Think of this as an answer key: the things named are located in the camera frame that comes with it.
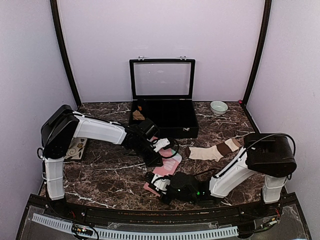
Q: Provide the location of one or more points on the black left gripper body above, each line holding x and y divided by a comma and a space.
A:
140, 150

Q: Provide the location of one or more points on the pink patterned sock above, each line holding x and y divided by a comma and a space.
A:
169, 164

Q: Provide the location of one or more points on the black front rail frame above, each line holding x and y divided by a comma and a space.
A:
255, 221

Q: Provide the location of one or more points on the beige and brown sock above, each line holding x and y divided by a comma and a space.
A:
215, 152

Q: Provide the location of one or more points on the black left corner post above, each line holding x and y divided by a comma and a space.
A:
63, 51

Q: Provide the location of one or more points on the glass-panel black box lid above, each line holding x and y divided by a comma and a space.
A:
162, 78

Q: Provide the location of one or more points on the black compartment storage box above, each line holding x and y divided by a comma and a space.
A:
175, 118

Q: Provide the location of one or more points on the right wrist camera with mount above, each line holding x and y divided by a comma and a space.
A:
157, 184

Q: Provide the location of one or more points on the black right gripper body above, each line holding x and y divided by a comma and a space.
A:
187, 199

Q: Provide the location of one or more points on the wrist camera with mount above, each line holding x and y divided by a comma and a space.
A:
157, 184
162, 143

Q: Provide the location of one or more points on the white slotted cable duct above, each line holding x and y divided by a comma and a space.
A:
121, 231

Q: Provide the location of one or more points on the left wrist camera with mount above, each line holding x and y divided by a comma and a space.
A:
162, 143

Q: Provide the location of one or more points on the beige rolled sock in box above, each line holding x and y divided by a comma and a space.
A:
137, 115

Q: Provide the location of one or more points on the small green circuit board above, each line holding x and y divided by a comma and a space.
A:
81, 230

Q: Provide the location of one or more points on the floral square ceramic plate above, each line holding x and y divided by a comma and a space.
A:
76, 149

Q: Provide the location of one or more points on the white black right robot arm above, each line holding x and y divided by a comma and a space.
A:
270, 154

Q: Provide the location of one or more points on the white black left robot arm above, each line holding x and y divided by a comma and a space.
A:
66, 125

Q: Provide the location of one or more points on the black corner post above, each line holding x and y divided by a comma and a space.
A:
258, 52
63, 51

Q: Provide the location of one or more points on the black right corner post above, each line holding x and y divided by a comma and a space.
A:
258, 52

